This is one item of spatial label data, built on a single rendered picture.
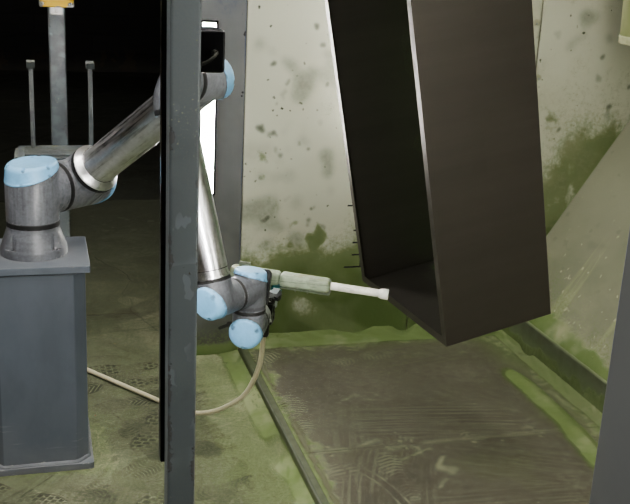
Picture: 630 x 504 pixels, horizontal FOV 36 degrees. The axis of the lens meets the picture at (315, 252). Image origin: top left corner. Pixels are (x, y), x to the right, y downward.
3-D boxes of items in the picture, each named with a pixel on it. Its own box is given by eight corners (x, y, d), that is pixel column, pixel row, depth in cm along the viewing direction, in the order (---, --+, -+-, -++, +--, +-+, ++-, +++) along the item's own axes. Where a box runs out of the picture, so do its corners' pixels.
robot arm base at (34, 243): (-1, 263, 275) (-3, 229, 272) (0, 243, 293) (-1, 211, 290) (68, 260, 280) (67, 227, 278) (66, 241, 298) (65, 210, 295)
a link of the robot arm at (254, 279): (249, 277, 256) (247, 321, 260) (275, 267, 266) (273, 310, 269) (221, 269, 261) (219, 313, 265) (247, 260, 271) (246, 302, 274)
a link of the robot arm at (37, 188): (-7, 219, 282) (-9, 159, 277) (40, 208, 295) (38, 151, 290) (29, 229, 274) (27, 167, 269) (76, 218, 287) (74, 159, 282)
